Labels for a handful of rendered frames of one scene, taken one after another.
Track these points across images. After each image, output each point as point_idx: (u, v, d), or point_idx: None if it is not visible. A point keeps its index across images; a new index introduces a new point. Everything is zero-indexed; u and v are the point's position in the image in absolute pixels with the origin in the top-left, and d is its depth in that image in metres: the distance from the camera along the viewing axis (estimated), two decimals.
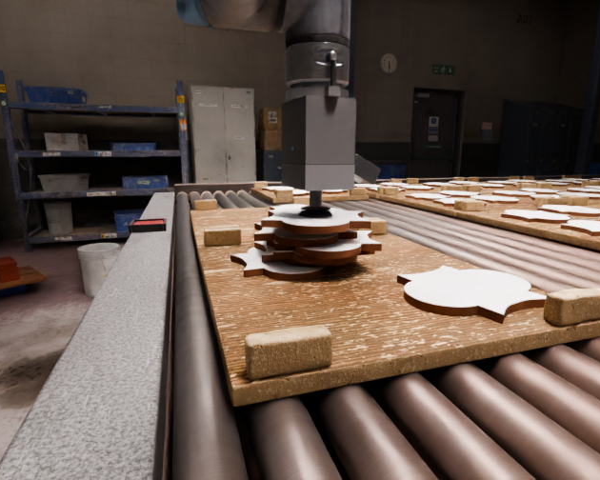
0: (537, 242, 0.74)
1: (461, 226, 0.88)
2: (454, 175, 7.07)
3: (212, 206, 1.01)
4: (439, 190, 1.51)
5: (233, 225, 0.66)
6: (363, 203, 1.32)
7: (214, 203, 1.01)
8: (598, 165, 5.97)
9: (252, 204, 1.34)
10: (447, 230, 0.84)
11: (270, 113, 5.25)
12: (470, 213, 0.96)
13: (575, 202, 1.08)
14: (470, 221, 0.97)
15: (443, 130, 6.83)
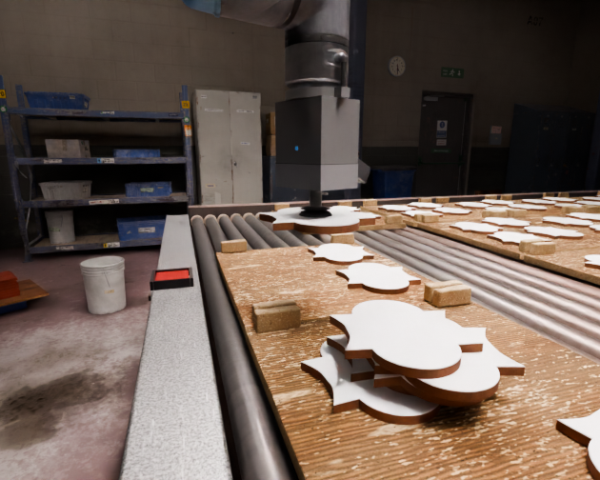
0: None
1: (539, 278, 0.75)
2: (462, 180, 6.94)
3: (242, 248, 0.88)
4: (480, 216, 1.38)
5: (288, 299, 0.53)
6: (402, 233, 1.19)
7: (245, 244, 0.88)
8: None
9: (278, 234, 1.21)
10: (528, 287, 0.71)
11: None
12: (543, 259, 0.82)
13: None
14: (543, 268, 0.84)
15: (451, 133, 6.70)
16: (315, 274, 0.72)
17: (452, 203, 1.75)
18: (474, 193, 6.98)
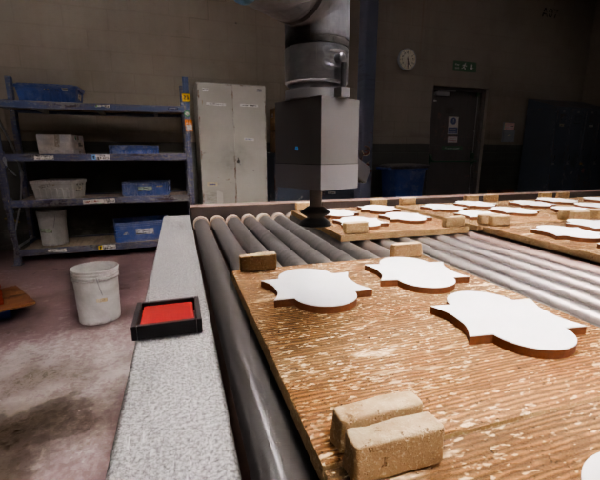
0: None
1: None
2: (473, 179, 6.67)
3: (270, 264, 0.61)
4: (553, 217, 1.11)
5: (402, 391, 0.26)
6: (468, 240, 0.92)
7: (273, 258, 0.61)
8: None
9: (307, 241, 0.94)
10: None
11: None
12: None
13: None
14: None
15: (463, 130, 6.43)
16: (397, 312, 0.45)
17: (502, 201, 1.48)
18: (487, 192, 6.71)
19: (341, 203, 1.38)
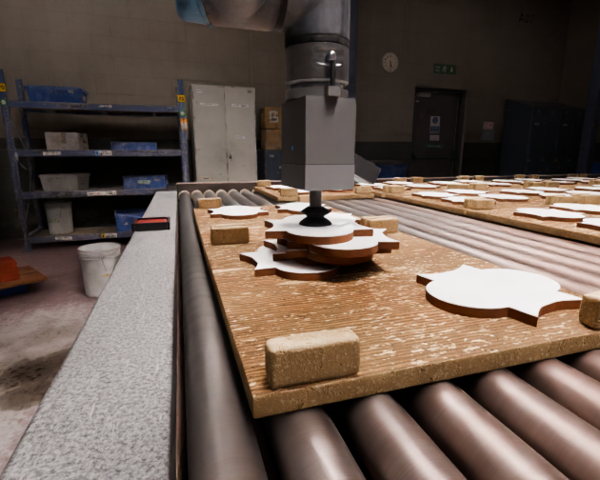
0: (553, 241, 0.71)
1: (471, 224, 0.86)
2: (455, 175, 7.05)
3: (216, 204, 0.99)
4: (446, 190, 1.49)
5: (240, 223, 0.64)
6: (369, 202, 1.30)
7: (219, 201, 0.99)
8: None
9: (256, 203, 1.32)
10: (458, 230, 0.82)
11: (270, 112, 5.22)
12: (481, 211, 0.93)
13: (587, 200, 1.06)
14: (482, 220, 0.95)
15: (444, 129, 6.81)
16: (275, 219, 0.83)
17: (426, 182, 1.86)
18: None
19: None
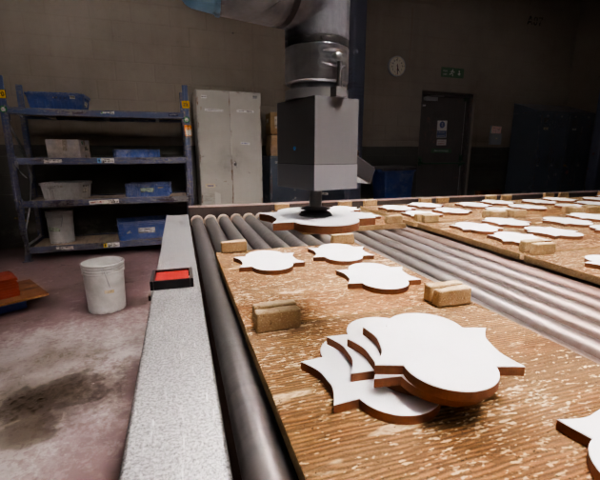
0: None
1: (539, 278, 0.75)
2: (462, 180, 6.94)
3: (242, 248, 0.88)
4: (480, 216, 1.38)
5: (288, 299, 0.53)
6: (402, 233, 1.19)
7: (245, 244, 0.88)
8: None
9: (278, 234, 1.21)
10: (528, 287, 0.71)
11: (276, 118, 5.11)
12: (543, 259, 0.82)
13: None
14: (543, 268, 0.84)
15: (451, 133, 6.70)
16: (315, 274, 0.72)
17: (452, 203, 1.75)
18: (474, 193, 6.98)
19: None
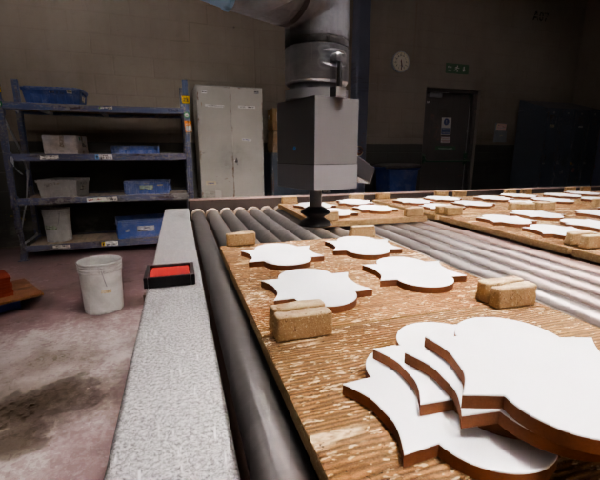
0: None
1: (598, 274, 0.64)
2: (467, 178, 6.83)
3: (250, 240, 0.77)
4: (505, 209, 1.27)
5: (314, 299, 0.42)
6: (423, 227, 1.08)
7: (253, 236, 0.77)
8: None
9: (288, 228, 1.10)
10: (589, 285, 0.60)
11: None
12: (596, 253, 0.72)
13: None
14: (595, 263, 0.73)
15: (455, 130, 6.59)
16: (338, 270, 0.61)
17: (470, 196, 1.64)
18: None
19: (324, 197, 1.54)
